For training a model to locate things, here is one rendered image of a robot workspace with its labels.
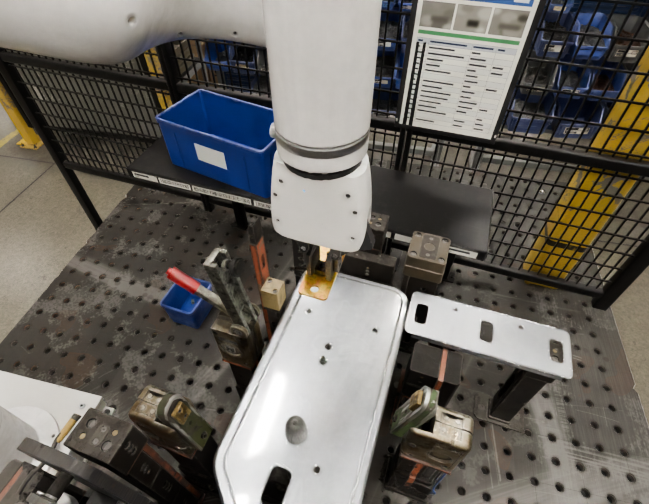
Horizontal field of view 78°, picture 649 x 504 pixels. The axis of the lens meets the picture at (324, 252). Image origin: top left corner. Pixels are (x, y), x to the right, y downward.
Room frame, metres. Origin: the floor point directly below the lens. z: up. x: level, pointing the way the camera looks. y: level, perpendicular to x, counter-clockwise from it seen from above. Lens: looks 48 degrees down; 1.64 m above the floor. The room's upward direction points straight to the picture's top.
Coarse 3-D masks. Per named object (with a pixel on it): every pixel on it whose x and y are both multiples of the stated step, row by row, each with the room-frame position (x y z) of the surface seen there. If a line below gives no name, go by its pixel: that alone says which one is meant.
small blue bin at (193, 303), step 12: (180, 288) 0.66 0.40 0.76; (168, 300) 0.61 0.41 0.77; (180, 300) 0.64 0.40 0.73; (192, 300) 0.65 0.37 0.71; (204, 300) 0.61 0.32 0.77; (168, 312) 0.58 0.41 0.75; (180, 312) 0.56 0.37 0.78; (192, 312) 0.56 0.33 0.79; (204, 312) 0.60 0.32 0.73; (192, 324) 0.56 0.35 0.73
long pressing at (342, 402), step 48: (336, 288) 0.48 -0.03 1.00; (384, 288) 0.48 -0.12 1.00; (288, 336) 0.37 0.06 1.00; (336, 336) 0.37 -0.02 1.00; (384, 336) 0.37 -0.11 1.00; (288, 384) 0.28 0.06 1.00; (336, 384) 0.28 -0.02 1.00; (384, 384) 0.28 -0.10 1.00; (240, 432) 0.20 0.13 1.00; (336, 432) 0.20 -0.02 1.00; (240, 480) 0.14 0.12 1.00; (336, 480) 0.14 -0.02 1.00
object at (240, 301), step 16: (208, 256) 0.38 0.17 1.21; (224, 256) 0.38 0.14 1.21; (208, 272) 0.36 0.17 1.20; (224, 272) 0.38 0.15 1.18; (240, 272) 0.36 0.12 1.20; (224, 288) 0.35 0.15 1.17; (240, 288) 0.38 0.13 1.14; (224, 304) 0.36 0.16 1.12; (240, 304) 0.37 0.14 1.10; (240, 320) 0.35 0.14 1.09; (256, 320) 0.37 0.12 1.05
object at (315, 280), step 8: (320, 248) 0.36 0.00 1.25; (328, 248) 0.36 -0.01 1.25; (320, 256) 0.34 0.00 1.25; (344, 256) 0.34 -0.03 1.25; (320, 264) 0.32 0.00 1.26; (320, 272) 0.31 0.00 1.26; (304, 280) 0.30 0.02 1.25; (312, 280) 0.30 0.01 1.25; (320, 280) 0.30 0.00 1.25; (304, 288) 0.29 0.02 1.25; (320, 288) 0.29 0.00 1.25; (328, 288) 0.29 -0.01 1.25; (312, 296) 0.28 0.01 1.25; (320, 296) 0.28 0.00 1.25; (328, 296) 0.28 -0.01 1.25
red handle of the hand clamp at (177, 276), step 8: (168, 272) 0.40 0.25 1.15; (176, 272) 0.40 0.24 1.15; (176, 280) 0.39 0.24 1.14; (184, 280) 0.39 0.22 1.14; (192, 280) 0.40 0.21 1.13; (184, 288) 0.39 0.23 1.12; (192, 288) 0.39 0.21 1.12; (200, 288) 0.39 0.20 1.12; (200, 296) 0.38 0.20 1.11; (208, 296) 0.38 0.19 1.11; (216, 296) 0.39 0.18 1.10; (216, 304) 0.37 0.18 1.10; (224, 312) 0.37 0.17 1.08; (248, 320) 0.36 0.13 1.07
